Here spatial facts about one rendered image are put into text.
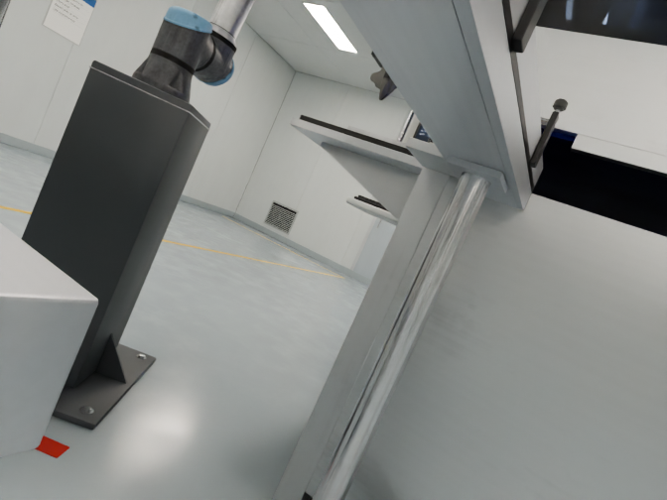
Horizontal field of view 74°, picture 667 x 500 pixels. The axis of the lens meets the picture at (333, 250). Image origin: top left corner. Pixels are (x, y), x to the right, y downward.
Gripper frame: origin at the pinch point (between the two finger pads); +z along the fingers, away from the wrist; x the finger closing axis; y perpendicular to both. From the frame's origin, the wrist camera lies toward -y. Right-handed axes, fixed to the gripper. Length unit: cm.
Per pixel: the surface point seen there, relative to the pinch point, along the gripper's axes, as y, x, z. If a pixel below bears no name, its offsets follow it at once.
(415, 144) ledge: -25.1, 26.2, 16.6
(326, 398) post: -25, 13, 74
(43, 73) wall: 497, -161, 16
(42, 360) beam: -33, 87, 53
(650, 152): -62, 13, 2
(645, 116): -59, 13, -4
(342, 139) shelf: -0.4, 11.2, 16.9
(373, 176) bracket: -8.1, 2.7, 21.5
